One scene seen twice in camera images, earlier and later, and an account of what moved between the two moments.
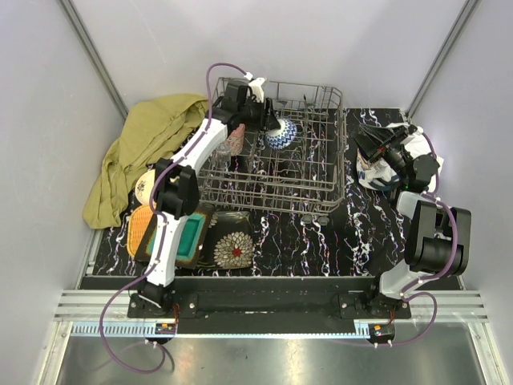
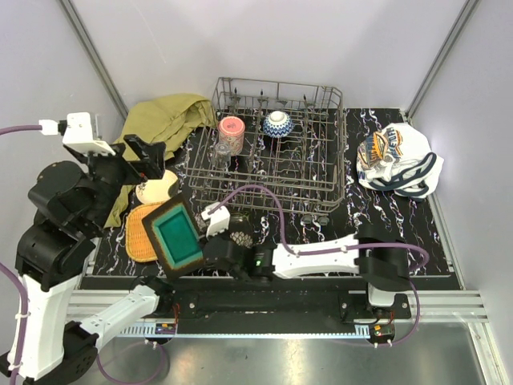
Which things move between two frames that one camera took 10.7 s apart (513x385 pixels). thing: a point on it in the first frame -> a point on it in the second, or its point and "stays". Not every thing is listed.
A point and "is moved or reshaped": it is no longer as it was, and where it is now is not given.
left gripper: x=266 y=119 -> x=152 y=160
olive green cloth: x=155 y=131 stays
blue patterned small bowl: x=283 y=137 is moved or reshaped
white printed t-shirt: x=384 y=173 stays
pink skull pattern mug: x=236 y=139 stays
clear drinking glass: x=222 y=156 stays
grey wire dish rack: x=297 y=169 stays
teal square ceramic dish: x=192 y=232 is moved or reshaped
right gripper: x=377 y=146 -> x=205 y=241
